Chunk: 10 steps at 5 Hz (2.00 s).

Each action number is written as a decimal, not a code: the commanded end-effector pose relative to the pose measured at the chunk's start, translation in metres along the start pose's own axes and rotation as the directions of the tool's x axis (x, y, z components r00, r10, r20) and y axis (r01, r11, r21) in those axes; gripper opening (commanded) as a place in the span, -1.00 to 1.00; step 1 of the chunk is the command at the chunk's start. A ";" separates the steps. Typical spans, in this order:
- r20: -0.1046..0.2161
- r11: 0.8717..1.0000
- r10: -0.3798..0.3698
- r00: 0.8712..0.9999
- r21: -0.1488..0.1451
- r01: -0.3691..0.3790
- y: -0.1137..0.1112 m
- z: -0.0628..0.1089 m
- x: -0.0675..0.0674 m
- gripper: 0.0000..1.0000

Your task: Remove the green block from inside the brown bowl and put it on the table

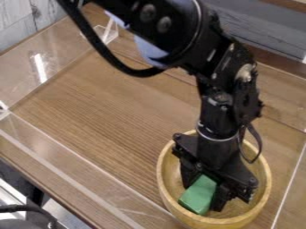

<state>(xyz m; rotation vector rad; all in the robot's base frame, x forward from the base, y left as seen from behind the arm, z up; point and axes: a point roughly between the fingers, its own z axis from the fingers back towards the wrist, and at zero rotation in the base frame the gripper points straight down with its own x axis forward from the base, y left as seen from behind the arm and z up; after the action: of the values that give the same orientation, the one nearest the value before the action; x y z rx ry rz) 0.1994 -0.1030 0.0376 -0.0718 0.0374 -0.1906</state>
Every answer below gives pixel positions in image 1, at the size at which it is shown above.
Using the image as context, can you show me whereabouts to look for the brown wooden bowl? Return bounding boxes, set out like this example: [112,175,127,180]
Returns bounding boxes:
[156,130,273,229]

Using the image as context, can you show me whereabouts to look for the green rectangular block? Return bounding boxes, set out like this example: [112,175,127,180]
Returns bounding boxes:
[178,175,216,216]

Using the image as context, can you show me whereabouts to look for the black cable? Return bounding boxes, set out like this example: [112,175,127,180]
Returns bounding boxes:
[0,203,59,229]

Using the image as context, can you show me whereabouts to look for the clear acrylic corner bracket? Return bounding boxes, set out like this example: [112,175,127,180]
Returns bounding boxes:
[92,19,119,45]

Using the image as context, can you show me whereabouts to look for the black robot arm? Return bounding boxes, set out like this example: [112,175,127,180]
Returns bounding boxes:
[56,0,263,215]

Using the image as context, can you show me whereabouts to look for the black metal table mount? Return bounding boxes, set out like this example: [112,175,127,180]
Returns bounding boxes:
[0,160,67,229]

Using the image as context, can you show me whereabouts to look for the clear acrylic tray wall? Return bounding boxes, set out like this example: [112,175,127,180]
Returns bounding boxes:
[0,19,306,229]

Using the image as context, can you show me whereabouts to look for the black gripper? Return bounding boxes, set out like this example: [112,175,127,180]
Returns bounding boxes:
[172,127,258,212]

